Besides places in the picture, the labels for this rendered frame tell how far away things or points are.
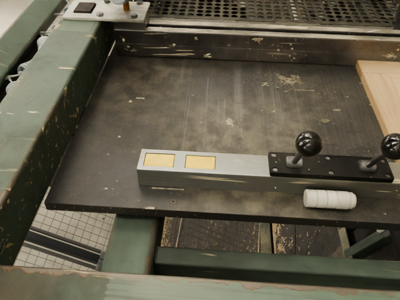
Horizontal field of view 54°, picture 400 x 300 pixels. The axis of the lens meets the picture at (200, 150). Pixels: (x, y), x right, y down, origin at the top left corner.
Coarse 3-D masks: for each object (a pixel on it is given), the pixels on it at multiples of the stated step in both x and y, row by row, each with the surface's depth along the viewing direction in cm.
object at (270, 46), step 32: (96, 0) 97; (128, 32) 94; (160, 32) 94; (192, 32) 93; (224, 32) 93; (256, 32) 94; (288, 32) 96; (320, 32) 95; (352, 32) 95; (384, 32) 94; (352, 64) 96
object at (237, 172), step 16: (144, 160) 67; (176, 160) 67; (224, 160) 67; (240, 160) 67; (256, 160) 67; (144, 176) 66; (160, 176) 66; (176, 176) 66; (192, 176) 65; (208, 176) 65; (224, 176) 65; (240, 176) 64; (256, 176) 64; (272, 176) 64; (288, 192) 67; (352, 192) 66; (368, 192) 65; (384, 192) 65
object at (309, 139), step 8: (304, 136) 54; (312, 136) 54; (296, 144) 55; (304, 144) 54; (312, 144) 53; (320, 144) 54; (304, 152) 54; (312, 152) 54; (288, 160) 64; (296, 160) 62
